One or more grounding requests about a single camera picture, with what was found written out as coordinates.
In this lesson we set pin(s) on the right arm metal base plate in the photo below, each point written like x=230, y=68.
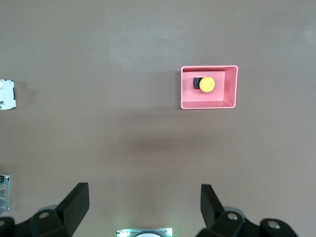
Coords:
x=126, y=232

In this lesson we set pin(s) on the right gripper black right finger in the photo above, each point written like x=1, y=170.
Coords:
x=217, y=217

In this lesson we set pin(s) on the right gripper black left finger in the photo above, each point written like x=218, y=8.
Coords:
x=71, y=212

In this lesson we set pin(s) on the white red circuit breaker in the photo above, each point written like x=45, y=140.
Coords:
x=7, y=93

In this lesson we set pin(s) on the pink plastic bin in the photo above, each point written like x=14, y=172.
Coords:
x=229, y=84

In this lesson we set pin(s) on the yellow mushroom push button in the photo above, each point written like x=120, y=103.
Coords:
x=207, y=84

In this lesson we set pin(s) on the metal mesh power supply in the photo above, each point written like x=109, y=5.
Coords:
x=3, y=195

